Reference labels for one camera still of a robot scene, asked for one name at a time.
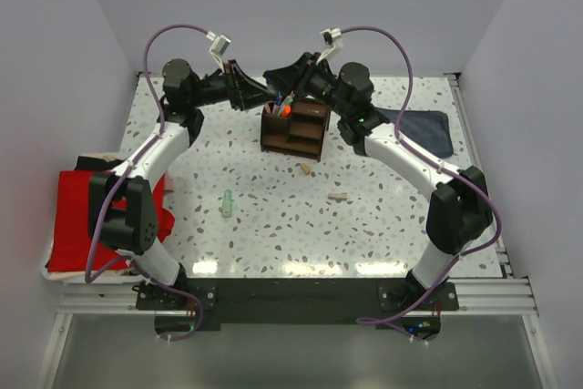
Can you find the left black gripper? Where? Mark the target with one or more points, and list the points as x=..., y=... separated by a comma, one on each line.
x=240, y=90

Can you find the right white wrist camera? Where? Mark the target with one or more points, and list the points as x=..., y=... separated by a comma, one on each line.
x=333, y=43

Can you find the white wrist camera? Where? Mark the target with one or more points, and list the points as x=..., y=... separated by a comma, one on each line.
x=333, y=43
x=218, y=46

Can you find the dark blue folded towel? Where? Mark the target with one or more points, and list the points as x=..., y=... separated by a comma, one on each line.
x=430, y=130

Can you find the orange black highlighter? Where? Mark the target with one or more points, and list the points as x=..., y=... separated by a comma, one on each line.
x=286, y=111

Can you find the white tray with cloths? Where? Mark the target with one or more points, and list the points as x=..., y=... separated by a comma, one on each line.
x=91, y=162

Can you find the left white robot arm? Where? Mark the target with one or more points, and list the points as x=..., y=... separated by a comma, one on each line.
x=121, y=211

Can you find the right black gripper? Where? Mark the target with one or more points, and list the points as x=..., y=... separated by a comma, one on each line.
x=298, y=76

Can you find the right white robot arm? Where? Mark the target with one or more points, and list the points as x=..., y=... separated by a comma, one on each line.
x=458, y=211

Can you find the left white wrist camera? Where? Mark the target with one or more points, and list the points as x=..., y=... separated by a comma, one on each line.
x=218, y=46

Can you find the red cloth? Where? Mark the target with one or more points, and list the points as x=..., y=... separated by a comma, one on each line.
x=71, y=241

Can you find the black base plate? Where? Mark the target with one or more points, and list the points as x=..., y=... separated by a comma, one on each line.
x=272, y=301

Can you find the light green stapler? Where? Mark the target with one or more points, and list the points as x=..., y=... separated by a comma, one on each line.
x=227, y=202

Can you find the brown wooden desk organizer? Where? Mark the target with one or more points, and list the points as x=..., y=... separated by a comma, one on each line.
x=300, y=134

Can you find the wooden clothespin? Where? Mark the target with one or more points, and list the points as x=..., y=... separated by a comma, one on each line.
x=338, y=196

